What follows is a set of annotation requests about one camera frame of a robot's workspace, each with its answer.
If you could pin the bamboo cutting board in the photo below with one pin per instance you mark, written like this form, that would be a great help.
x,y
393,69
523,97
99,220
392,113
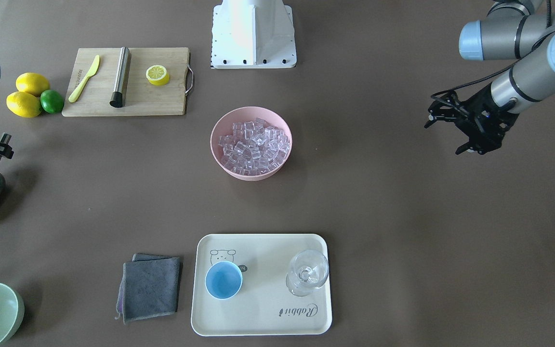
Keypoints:
x,y
141,97

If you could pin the blue cup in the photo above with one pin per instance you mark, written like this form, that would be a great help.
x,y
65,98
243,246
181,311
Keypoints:
x,y
224,280

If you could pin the yellow lemon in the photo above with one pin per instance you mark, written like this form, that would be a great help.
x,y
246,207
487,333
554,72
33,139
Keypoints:
x,y
24,104
32,83

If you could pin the clear ice cubes pile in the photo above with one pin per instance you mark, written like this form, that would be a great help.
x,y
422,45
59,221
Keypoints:
x,y
253,148

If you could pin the yellow lemon lower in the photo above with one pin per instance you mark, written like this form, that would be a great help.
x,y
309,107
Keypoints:
x,y
24,104

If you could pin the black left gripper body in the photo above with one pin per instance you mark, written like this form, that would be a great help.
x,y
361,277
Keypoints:
x,y
476,109

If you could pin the yellow lemon upper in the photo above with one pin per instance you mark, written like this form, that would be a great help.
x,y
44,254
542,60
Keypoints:
x,y
32,83

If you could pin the cream serving tray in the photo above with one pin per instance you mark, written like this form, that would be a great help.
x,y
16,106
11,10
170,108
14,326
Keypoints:
x,y
264,305

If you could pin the steel muddler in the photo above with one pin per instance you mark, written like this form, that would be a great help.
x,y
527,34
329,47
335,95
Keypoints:
x,y
118,95

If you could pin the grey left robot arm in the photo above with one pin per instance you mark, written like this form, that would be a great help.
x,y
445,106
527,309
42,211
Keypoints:
x,y
512,29

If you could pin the yellow plastic knife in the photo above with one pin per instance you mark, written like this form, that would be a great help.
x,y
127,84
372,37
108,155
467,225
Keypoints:
x,y
91,72

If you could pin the pink bowl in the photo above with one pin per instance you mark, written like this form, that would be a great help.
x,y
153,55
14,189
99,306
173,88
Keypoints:
x,y
223,125

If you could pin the grey folded cloth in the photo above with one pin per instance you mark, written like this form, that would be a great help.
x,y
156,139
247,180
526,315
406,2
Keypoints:
x,y
149,287

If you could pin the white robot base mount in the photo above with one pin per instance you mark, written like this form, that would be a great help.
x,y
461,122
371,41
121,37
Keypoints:
x,y
253,34

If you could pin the green lime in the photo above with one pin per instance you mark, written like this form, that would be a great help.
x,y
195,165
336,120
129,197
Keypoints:
x,y
51,101

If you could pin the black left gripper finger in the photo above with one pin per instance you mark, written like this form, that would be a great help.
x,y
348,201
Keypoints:
x,y
438,112
469,146

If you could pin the half lemon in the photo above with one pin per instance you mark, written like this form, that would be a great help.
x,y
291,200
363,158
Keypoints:
x,y
157,75

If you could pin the clear wine glass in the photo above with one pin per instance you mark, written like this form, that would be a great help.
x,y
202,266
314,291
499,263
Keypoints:
x,y
308,271

